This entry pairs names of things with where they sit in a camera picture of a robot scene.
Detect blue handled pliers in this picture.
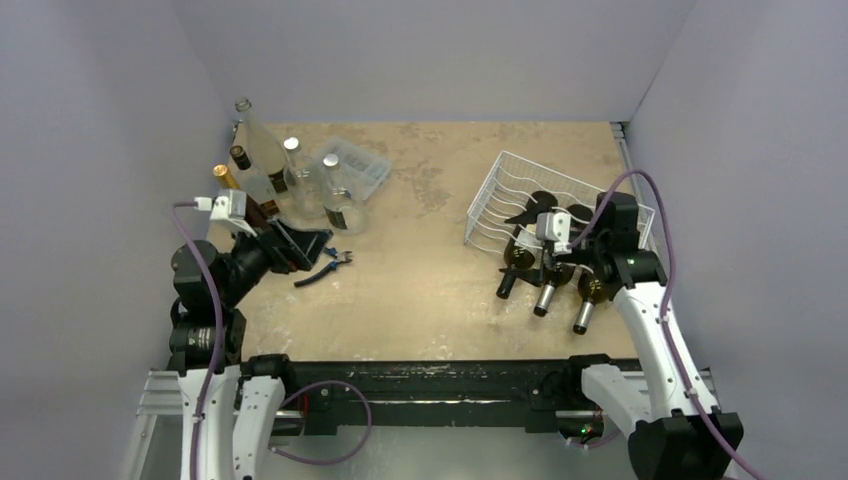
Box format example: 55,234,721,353
293,247,353,288

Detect aluminium frame rail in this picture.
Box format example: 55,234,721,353
118,370,183,479

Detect amber bottle gold foil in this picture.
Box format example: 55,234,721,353
210,164,270,235

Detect white wire wine rack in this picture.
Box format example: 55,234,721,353
463,150,657,280

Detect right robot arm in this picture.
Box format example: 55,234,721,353
502,191,744,479

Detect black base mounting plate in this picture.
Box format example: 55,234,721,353
245,357,644,439

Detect square bottle gold black cap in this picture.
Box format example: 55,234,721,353
229,145,281,217

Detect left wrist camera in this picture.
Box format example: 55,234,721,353
193,189,257,237

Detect dark bottle black cap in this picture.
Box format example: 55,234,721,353
496,190,558,299

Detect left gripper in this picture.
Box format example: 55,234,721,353
217,215,330,307

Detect clear plastic compartment box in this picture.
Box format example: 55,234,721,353
315,136,392,203

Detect tall clear glass bottle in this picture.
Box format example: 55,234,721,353
234,97,293,197

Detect round clear bottle silver cap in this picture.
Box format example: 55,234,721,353
282,136,325,220

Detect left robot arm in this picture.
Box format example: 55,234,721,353
167,220,333,479

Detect dark green bottle silver cap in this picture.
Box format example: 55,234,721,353
533,204,593,317

